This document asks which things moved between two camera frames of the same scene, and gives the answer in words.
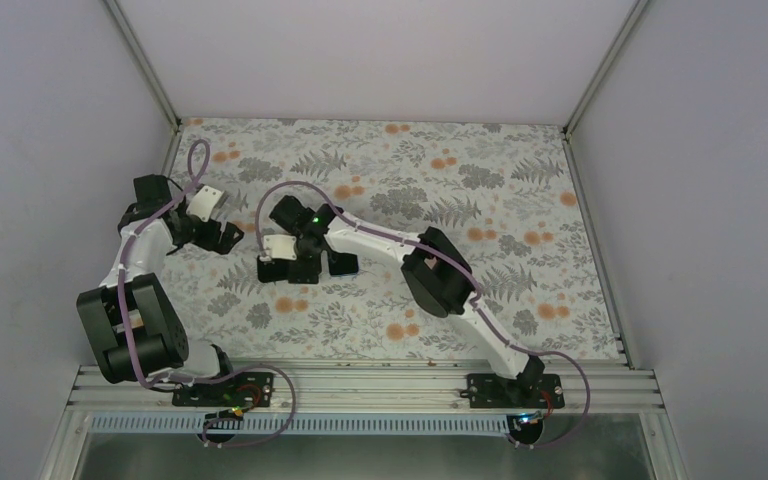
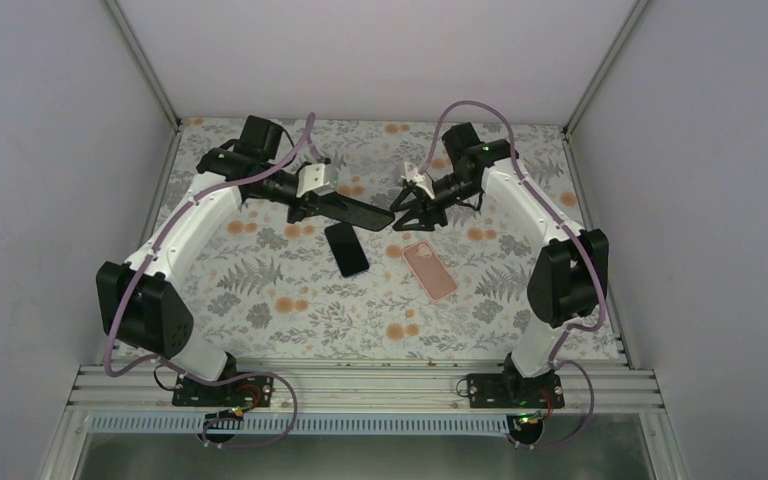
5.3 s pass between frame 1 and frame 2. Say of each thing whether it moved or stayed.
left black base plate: stayed
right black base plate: stayed
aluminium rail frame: stayed
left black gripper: moved
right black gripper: moved
